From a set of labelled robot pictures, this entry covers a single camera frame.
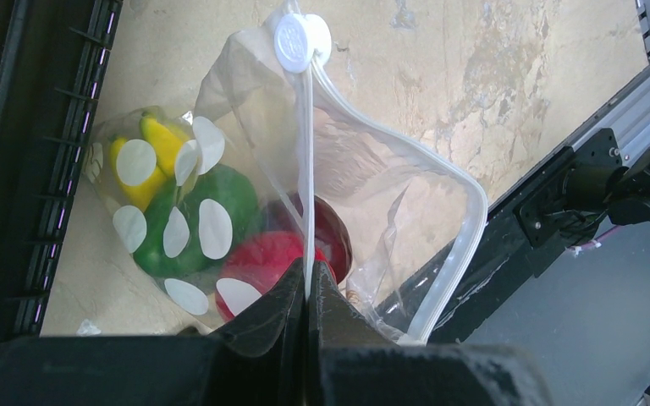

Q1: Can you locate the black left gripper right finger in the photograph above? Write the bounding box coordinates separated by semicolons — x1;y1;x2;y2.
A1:
306;261;553;405

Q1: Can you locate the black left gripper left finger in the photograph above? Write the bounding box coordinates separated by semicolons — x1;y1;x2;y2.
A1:
0;259;304;405

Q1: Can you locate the red toy apple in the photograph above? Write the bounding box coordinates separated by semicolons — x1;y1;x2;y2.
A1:
213;230;339;323

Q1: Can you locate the dark red toy fruit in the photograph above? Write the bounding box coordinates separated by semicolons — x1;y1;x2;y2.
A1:
262;195;353;283

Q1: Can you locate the green toy pepper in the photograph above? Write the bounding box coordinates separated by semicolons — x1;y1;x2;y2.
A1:
133;164;259;278

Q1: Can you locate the clear zip top bag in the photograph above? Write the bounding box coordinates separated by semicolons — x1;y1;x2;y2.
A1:
82;1;487;345

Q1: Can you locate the yellow toy banana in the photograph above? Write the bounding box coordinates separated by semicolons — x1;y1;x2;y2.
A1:
108;111;190;211

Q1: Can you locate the black plastic toolbox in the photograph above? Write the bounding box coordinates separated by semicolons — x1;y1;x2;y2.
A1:
0;1;124;346

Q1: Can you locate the aluminium frame rail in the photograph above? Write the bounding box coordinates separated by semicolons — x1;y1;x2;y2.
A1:
569;0;650;406

